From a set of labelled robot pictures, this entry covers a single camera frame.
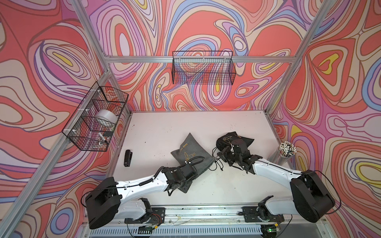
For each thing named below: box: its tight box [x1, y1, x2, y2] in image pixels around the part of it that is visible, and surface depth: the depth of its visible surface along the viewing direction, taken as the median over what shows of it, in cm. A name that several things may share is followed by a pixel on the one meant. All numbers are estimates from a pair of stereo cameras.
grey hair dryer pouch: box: [170, 132, 216, 178], surface depth 90 cm
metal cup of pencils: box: [267, 140, 297, 166], surface depth 80 cm
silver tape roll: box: [95, 109, 119, 127], surface depth 75 cm
